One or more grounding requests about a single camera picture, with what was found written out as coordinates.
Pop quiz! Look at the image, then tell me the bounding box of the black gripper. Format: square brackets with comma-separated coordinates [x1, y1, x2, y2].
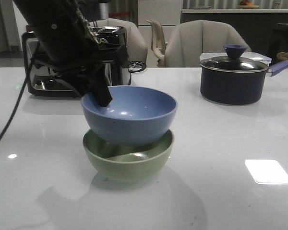
[30, 35, 130, 107]

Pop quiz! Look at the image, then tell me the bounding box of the blue bowl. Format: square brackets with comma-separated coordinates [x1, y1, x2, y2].
[81, 86, 178, 146]

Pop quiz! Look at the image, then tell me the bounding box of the green bowl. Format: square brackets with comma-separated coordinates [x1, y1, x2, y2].
[83, 130, 174, 182]

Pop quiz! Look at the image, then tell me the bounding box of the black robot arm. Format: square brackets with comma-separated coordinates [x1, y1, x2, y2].
[14, 0, 128, 107]

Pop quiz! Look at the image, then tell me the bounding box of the beige chair behind toaster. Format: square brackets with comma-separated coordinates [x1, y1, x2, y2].
[97, 18, 148, 64]

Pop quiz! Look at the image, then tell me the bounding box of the black silver four-slot toaster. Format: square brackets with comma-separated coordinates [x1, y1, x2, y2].
[22, 25, 132, 98]

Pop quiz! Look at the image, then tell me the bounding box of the beige wooden chairs background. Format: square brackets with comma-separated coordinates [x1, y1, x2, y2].
[146, 19, 167, 67]

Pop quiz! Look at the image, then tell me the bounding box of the white refrigerator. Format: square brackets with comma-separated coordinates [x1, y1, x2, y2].
[138, 0, 182, 68]

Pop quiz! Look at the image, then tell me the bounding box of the beige chair right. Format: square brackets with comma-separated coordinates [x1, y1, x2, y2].
[165, 20, 251, 68]

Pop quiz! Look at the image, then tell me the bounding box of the dark blue saucepan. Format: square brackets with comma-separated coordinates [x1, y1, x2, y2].
[200, 60, 288, 105]

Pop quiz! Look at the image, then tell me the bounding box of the glass pot lid blue knob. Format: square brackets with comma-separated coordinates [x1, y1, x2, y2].
[200, 45, 268, 73]

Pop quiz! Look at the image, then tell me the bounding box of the fruit plate on counter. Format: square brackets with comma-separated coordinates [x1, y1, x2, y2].
[238, 0, 259, 9]

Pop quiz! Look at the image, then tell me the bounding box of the dark counter cabinet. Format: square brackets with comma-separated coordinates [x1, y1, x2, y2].
[180, 9, 288, 54]

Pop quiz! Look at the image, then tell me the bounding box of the toaster power cord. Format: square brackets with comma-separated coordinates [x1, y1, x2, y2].
[128, 60, 147, 73]

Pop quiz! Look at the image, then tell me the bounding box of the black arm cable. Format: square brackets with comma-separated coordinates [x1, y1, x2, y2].
[0, 43, 40, 161]

